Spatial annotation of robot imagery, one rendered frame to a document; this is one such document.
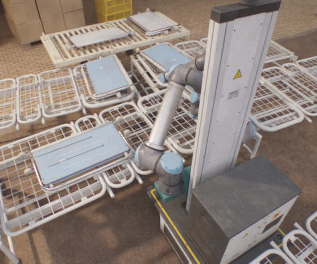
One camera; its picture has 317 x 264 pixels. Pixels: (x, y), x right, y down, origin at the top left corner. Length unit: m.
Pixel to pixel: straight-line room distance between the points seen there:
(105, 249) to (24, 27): 3.96
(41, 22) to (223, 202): 4.50
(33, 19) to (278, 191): 4.60
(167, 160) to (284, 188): 0.72
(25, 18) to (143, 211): 3.83
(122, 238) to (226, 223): 1.11
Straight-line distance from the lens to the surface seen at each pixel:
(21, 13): 5.18
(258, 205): 1.62
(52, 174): 2.16
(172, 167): 1.75
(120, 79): 2.95
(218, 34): 1.16
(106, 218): 2.49
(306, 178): 3.06
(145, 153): 1.84
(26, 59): 5.08
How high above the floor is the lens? 2.14
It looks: 43 degrees down
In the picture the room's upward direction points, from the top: straight up
